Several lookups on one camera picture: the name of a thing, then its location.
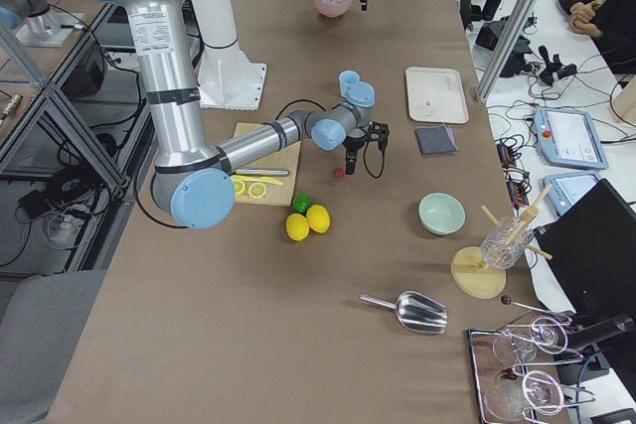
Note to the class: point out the light blue plastic cup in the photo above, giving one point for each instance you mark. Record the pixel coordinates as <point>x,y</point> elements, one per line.
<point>346,79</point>

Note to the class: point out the metal ice scoop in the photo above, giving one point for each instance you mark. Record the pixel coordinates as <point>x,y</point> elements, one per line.
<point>414,311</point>

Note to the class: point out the wooden cutting board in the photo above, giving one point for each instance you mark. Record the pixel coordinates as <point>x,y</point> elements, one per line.
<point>274,187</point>

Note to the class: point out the green lime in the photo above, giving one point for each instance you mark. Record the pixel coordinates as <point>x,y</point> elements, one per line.
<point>301,203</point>

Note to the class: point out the yellow lemon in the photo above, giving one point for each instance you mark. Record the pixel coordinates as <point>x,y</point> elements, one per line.
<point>318,218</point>
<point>297,226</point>

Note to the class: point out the grey folded cloth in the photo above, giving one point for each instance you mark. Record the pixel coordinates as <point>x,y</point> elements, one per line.
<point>435,140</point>

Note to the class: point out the lemon half slice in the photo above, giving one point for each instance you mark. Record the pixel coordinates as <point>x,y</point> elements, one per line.
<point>257,190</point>
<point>240,187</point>

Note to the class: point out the cream rabbit tray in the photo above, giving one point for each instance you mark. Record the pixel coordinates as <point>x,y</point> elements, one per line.
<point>435,95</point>

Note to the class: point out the mint green bowl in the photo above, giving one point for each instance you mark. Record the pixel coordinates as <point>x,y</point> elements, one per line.
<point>441,213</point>

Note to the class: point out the yellow plastic knife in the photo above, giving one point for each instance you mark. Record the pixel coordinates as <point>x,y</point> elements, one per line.
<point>262,179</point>

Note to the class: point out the wooden glass drying stand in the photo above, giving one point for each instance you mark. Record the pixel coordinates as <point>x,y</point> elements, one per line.
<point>473,275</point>

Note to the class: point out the clear patterned glass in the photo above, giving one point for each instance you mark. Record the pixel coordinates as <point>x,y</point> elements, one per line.
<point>498,251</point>

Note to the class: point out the blue teach pendant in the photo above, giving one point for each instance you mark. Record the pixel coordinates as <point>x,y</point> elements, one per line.
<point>567,189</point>
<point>567,138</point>

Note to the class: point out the black monitor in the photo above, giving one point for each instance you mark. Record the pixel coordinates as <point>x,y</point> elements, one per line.
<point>593,249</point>

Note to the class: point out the wine glass on rack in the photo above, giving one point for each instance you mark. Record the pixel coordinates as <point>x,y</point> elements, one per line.
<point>531,398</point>
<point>518,344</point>

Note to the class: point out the metal tray with rack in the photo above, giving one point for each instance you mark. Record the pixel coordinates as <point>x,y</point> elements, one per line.
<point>514,371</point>

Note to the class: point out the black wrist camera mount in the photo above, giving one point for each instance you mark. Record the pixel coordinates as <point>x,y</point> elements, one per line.
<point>378,132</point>

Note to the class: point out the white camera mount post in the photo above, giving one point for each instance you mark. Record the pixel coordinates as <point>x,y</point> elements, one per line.
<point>227,79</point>

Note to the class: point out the aluminium frame post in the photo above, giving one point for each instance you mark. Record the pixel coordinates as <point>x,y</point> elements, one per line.
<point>503,49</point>

